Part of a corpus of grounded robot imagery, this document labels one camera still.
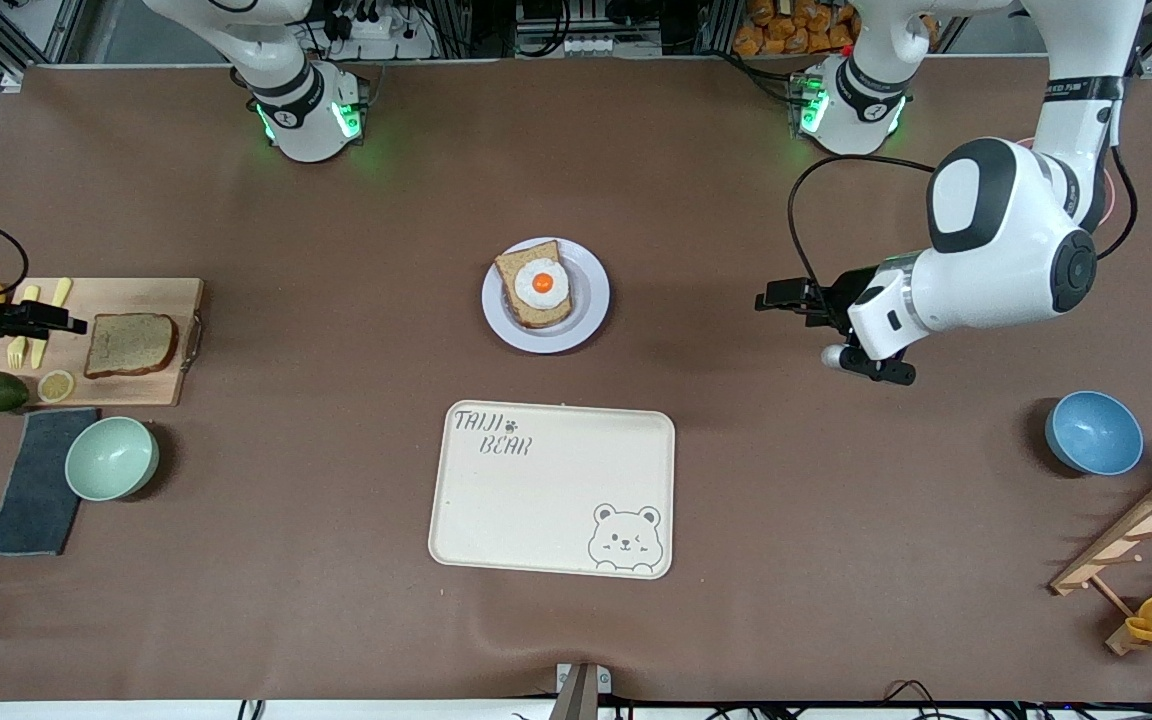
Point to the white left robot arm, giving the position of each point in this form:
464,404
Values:
996,250

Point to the fried egg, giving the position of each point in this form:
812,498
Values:
542,284

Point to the brown bread slice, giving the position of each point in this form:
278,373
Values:
516,270
131,345

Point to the wooden cup rack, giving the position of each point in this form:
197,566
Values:
1136,535

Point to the lemon half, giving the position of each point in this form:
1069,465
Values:
56,386

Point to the dark grey cloth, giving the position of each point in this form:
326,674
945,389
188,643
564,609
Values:
36,490

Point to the yellow plastic fork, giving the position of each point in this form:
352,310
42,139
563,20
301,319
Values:
18,352

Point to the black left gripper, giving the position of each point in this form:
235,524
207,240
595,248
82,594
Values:
839,297

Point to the cream bear print tray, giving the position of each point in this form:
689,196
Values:
546,500

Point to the mint green bowl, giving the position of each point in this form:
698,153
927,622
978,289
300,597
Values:
112,458

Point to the bag of bread rolls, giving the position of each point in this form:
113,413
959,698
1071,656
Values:
786,30

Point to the white power strip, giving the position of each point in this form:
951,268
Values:
376,27

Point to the blue bowl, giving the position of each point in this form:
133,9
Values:
1094,433

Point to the yellow plastic knife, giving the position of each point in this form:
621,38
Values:
58,292

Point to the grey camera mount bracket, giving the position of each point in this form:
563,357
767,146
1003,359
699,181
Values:
581,690

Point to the wooden cutting board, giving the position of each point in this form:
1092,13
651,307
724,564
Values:
116,295

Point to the pale round plate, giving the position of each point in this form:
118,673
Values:
591,300

